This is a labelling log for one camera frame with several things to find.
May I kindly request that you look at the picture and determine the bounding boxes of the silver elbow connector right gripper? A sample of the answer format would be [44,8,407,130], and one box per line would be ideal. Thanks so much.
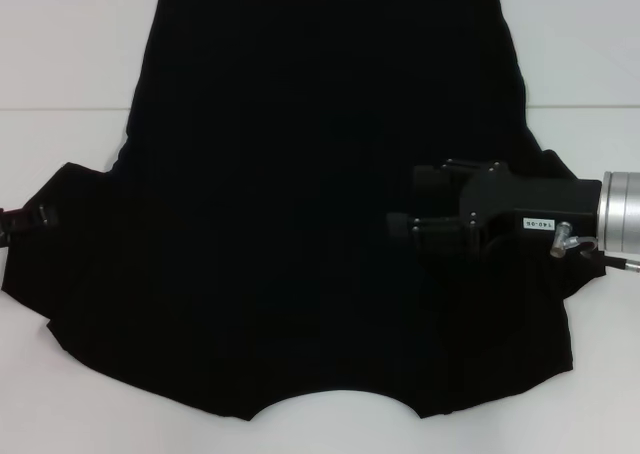
[548,220,599,260]

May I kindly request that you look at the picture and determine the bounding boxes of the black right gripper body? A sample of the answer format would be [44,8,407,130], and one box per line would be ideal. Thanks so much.
[457,161,602,249]

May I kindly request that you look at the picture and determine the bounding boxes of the black t-shirt with pink print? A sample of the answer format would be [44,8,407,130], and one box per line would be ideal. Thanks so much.
[0,0,609,411]

